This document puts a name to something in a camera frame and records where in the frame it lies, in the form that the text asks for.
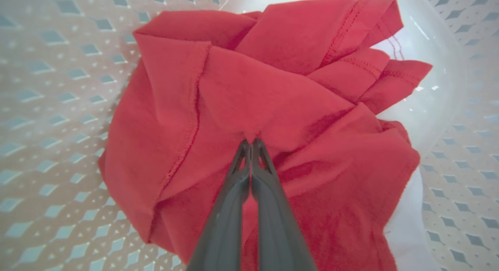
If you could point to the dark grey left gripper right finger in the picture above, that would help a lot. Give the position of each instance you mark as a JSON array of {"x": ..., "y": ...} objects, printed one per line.
[{"x": 276, "y": 220}]

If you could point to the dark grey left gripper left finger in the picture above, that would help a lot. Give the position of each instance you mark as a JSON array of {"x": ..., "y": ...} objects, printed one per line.
[{"x": 224, "y": 216}]

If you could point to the red and white garment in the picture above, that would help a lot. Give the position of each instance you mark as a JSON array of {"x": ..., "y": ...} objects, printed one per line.
[{"x": 249, "y": 95}]

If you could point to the white cloth garment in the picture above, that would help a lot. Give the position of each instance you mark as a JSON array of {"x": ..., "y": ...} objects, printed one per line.
[{"x": 407, "y": 228}]

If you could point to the cream perforated plastic laundry basket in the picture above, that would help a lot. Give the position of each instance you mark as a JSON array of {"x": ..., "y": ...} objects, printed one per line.
[{"x": 58, "y": 126}]

